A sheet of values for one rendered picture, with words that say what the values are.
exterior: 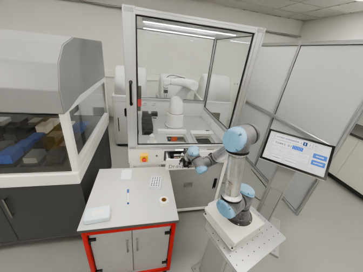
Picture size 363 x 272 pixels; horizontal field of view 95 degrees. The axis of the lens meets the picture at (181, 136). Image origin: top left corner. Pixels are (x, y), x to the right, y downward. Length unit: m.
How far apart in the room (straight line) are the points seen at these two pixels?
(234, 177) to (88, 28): 4.33
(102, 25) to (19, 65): 3.46
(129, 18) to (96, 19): 3.34
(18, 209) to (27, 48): 1.25
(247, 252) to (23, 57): 1.66
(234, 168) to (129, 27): 1.08
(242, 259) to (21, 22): 5.20
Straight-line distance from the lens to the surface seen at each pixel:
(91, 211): 1.30
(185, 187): 1.95
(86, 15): 4.70
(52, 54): 1.27
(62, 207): 1.85
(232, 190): 0.98
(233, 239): 1.17
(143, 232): 1.37
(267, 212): 2.25
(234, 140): 0.82
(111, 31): 4.58
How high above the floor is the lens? 1.77
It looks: 27 degrees down
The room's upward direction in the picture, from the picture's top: 7 degrees clockwise
